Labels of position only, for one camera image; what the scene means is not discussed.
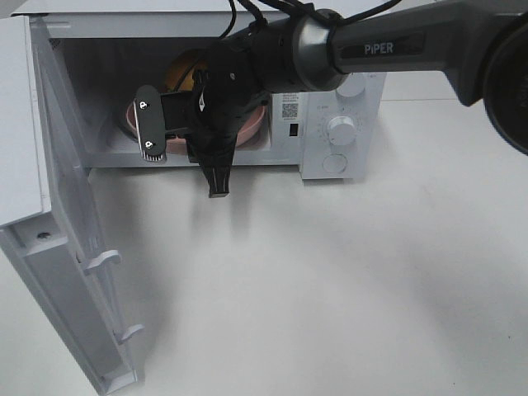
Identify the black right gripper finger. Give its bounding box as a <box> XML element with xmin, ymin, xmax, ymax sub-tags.
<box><xmin>200</xmin><ymin>158</ymin><xmax>233</xmax><ymax>198</ymax></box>

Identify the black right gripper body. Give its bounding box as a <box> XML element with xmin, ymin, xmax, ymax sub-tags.
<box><xmin>134</xmin><ymin>69</ymin><xmax>269</xmax><ymax>166</ymax></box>

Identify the pink round plate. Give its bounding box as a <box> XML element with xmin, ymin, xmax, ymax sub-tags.
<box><xmin>120</xmin><ymin>103</ymin><xmax>266</xmax><ymax>154</ymax></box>

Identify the toy burger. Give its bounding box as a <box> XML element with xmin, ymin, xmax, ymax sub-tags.
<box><xmin>163</xmin><ymin>49</ymin><xmax>206</xmax><ymax>92</ymax></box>

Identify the round door release button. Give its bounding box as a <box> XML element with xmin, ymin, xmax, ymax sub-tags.
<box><xmin>323</xmin><ymin>153</ymin><xmax>347</xmax><ymax>173</ymax></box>

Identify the white microwave knob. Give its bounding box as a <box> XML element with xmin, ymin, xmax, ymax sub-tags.
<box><xmin>336</xmin><ymin>73</ymin><xmax>366</xmax><ymax>99</ymax></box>
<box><xmin>327</xmin><ymin>115</ymin><xmax>357</xmax><ymax>146</ymax></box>

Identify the white microwave door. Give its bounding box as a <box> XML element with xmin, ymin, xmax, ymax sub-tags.
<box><xmin>1</xmin><ymin>15</ymin><xmax>141</xmax><ymax>395</ymax></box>

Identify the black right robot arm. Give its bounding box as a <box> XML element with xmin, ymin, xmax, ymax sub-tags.
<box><xmin>133</xmin><ymin>1</ymin><xmax>527</xmax><ymax>197</ymax></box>

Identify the white microwave oven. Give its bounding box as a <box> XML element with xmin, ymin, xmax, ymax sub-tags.
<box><xmin>16</xmin><ymin>1</ymin><xmax>385</xmax><ymax>179</ymax></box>

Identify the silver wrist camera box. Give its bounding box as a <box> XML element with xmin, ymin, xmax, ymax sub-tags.
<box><xmin>134</xmin><ymin>96</ymin><xmax>166</xmax><ymax>163</ymax></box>

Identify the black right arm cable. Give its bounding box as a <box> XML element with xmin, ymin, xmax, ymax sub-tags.
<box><xmin>177</xmin><ymin>0</ymin><xmax>405</xmax><ymax>90</ymax></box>

